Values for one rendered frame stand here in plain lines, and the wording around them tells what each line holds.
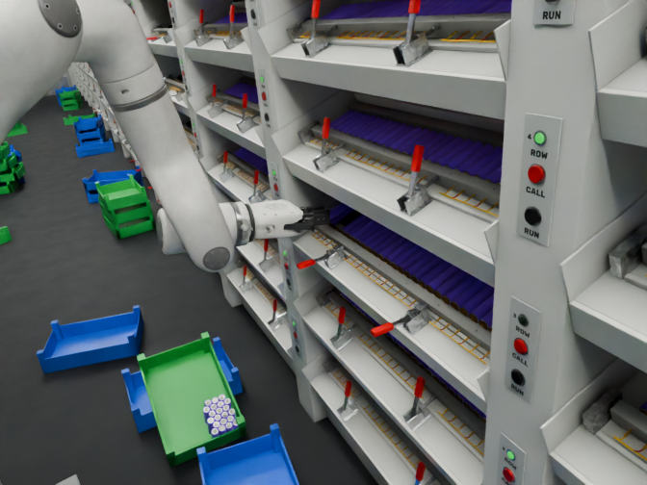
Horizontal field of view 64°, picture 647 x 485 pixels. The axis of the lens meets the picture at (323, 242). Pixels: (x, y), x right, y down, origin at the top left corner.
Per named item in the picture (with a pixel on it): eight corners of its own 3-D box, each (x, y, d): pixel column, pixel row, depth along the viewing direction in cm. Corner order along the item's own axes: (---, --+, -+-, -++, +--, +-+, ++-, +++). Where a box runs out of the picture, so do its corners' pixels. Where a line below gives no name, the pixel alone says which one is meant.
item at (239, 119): (273, 165, 117) (245, 111, 110) (202, 124, 167) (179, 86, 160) (344, 117, 121) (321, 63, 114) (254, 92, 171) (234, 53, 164)
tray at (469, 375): (494, 422, 68) (478, 378, 63) (300, 257, 118) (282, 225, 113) (598, 330, 72) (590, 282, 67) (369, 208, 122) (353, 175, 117)
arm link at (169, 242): (240, 216, 92) (224, 195, 99) (164, 223, 86) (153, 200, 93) (238, 257, 96) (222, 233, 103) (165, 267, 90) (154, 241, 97)
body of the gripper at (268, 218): (250, 213, 93) (306, 207, 98) (232, 197, 101) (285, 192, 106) (250, 251, 96) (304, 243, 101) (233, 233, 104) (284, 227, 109)
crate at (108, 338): (43, 373, 168) (36, 354, 164) (58, 339, 186) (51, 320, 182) (139, 355, 173) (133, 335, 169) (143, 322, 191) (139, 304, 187)
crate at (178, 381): (245, 435, 136) (245, 421, 130) (169, 468, 128) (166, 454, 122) (209, 346, 154) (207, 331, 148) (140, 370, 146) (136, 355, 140)
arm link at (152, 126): (182, 101, 71) (248, 264, 90) (158, 74, 83) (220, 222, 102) (118, 126, 69) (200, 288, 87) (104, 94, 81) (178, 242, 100)
